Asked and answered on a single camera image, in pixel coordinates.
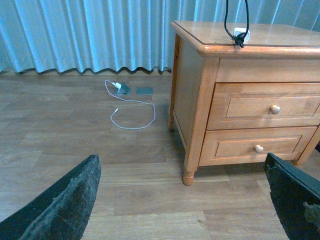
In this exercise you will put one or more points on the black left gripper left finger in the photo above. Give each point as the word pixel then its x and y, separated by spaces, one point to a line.
pixel 62 211

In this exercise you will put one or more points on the closed metal floor plate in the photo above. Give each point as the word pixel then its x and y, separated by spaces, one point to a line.
pixel 144 91

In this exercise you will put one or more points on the white charger with black cable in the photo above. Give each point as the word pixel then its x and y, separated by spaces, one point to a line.
pixel 238 39

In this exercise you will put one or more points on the light blue curtain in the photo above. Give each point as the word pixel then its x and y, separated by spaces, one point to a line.
pixel 113 34

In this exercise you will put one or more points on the wooden nightstand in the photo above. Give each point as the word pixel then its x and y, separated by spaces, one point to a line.
pixel 204 55

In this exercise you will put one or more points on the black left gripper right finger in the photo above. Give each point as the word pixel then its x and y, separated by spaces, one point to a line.
pixel 296 198

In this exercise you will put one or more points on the wooden drawer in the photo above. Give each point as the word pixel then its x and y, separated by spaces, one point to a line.
pixel 225 147
pixel 264 105

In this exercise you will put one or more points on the open metal floor socket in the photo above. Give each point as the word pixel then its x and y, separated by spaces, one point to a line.
pixel 122 89

